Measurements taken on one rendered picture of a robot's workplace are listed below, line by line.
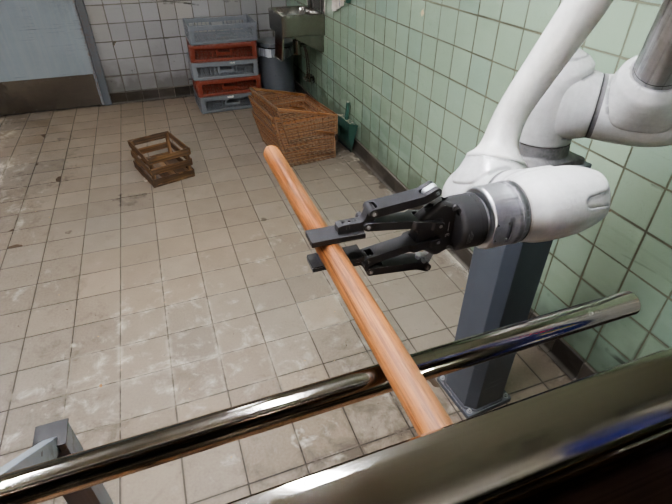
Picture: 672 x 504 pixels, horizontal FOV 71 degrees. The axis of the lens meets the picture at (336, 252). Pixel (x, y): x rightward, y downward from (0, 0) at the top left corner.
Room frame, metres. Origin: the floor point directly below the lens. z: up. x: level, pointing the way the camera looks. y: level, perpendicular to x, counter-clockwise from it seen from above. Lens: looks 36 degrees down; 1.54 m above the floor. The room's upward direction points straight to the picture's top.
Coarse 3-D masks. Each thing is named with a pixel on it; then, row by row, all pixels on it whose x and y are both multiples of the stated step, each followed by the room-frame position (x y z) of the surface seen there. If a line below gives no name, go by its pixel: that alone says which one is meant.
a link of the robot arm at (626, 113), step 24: (648, 48) 1.00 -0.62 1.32; (624, 72) 1.07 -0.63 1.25; (648, 72) 1.00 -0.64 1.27; (600, 96) 1.09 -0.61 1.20; (624, 96) 1.03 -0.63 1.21; (648, 96) 1.00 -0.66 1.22; (600, 120) 1.07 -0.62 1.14; (624, 120) 1.04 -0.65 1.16; (648, 120) 1.01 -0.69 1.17; (624, 144) 1.07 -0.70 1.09; (648, 144) 1.04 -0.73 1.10
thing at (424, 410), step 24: (288, 168) 0.68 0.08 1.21; (288, 192) 0.62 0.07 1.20; (312, 216) 0.54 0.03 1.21; (336, 264) 0.43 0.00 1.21; (360, 288) 0.39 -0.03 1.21; (360, 312) 0.36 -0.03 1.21; (384, 336) 0.32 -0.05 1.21; (384, 360) 0.29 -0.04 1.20; (408, 360) 0.29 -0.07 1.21; (408, 384) 0.26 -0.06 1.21; (408, 408) 0.24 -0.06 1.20; (432, 408) 0.24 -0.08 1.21
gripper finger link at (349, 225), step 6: (372, 204) 0.51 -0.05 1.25; (366, 210) 0.50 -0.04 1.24; (360, 216) 0.50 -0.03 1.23; (366, 216) 0.49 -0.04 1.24; (336, 222) 0.49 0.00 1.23; (342, 222) 0.49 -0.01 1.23; (348, 222) 0.49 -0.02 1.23; (354, 222) 0.49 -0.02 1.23; (360, 222) 0.49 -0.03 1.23; (336, 228) 0.49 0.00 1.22; (342, 228) 0.48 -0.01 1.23; (348, 228) 0.49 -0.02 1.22; (354, 228) 0.49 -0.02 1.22; (360, 228) 0.49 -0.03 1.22
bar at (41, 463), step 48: (480, 336) 0.35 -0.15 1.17; (528, 336) 0.36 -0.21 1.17; (336, 384) 0.29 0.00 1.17; (384, 384) 0.30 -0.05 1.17; (48, 432) 0.38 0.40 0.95; (144, 432) 0.24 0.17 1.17; (192, 432) 0.24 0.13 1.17; (240, 432) 0.25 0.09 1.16; (0, 480) 0.20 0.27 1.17; (48, 480) 0.20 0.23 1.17; (96, 480) 0.20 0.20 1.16
